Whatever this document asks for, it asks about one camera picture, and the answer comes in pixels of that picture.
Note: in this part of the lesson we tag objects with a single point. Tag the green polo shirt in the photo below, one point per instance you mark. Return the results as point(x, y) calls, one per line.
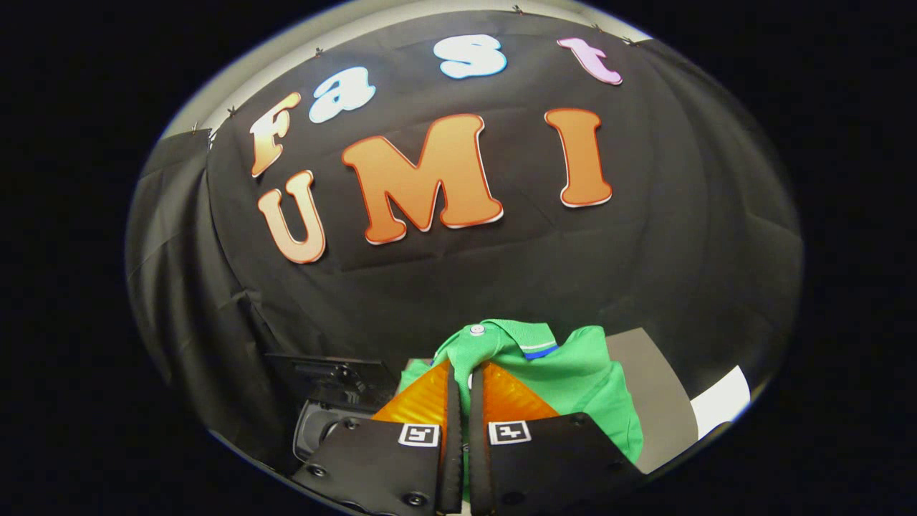
point(573, 376)

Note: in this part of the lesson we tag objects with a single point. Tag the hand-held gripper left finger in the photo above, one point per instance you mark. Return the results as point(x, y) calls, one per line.
point(451, 459)

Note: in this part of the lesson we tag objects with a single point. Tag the dark washing machine lid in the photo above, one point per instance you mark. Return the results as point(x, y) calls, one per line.
point(322, 376)

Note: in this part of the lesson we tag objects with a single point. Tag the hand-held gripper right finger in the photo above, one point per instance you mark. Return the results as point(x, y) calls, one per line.
point(481, 459)

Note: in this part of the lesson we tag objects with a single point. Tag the black backdrop cloth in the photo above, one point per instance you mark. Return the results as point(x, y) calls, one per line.
point(501, 287)

